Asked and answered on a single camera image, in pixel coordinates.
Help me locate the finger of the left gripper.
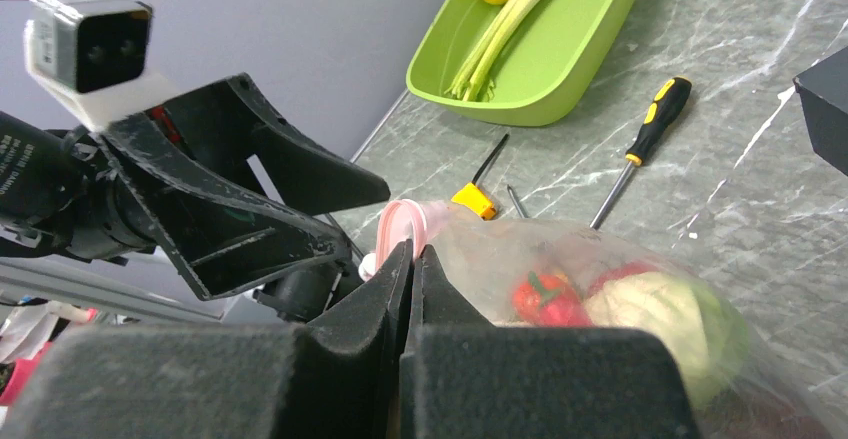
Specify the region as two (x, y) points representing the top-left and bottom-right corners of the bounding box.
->
(155, 73), (390, 216)

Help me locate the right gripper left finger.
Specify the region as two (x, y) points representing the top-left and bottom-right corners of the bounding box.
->
(1, 242), (414, 438)

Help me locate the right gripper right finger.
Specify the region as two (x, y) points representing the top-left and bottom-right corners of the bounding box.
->
(400, 247), (700, 438)

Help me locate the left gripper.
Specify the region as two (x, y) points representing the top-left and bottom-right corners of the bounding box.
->
(1, 113), (351, 302)

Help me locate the orange carrot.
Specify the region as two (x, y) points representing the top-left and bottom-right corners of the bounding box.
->
(511, 271), (593, 327)

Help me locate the clear zip top bag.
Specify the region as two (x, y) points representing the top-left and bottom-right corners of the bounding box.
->
(359, 199), (847, 438)

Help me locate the white cauliflower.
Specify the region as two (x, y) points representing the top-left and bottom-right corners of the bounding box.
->
(583, 271), (749, 409)

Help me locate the red tomato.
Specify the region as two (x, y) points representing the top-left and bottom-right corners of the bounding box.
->
(587, 261), (658, 297)

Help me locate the orange tape measure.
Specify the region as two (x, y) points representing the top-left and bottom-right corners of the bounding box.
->
(451, 182), (498, 221)

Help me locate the black yellow screwdriver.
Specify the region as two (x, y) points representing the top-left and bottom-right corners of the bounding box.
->
(506, 184), (529, 219)
(589, 76), (693, 230)

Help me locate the black marker pen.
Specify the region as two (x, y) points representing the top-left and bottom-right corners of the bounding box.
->
(471, 133), (510, 185)

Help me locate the green plastic tray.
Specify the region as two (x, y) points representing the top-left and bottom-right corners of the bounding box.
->
(406, 0), (635, 127)

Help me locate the celery stalk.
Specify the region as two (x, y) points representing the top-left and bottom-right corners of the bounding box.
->
(445, 0), (541, 102)

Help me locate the dark grey box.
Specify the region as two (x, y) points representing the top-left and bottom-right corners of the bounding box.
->
(793, 47), (848, 175)

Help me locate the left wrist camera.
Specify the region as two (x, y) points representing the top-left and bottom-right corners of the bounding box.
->
(23, 0), (178, 133)

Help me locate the aluminium frame rail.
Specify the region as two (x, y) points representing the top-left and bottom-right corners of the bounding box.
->
(0, 88), (412, 325)

